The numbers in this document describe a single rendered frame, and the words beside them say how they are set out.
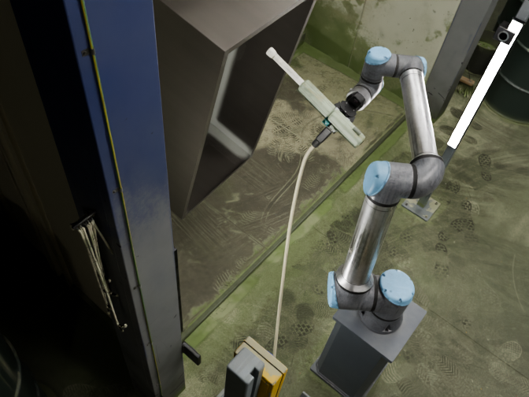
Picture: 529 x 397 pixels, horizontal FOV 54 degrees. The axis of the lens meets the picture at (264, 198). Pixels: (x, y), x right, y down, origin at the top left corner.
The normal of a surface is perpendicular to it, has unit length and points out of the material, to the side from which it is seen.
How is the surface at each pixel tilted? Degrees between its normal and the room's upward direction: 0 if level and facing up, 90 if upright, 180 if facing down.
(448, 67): 90
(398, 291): 5
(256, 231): 0
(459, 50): 90
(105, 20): 90
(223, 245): 0
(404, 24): 90
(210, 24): 12
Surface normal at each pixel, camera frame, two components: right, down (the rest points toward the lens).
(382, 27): -0.63, 0.57
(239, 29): 0.26, -0.50
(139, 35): 0.77, 0.55
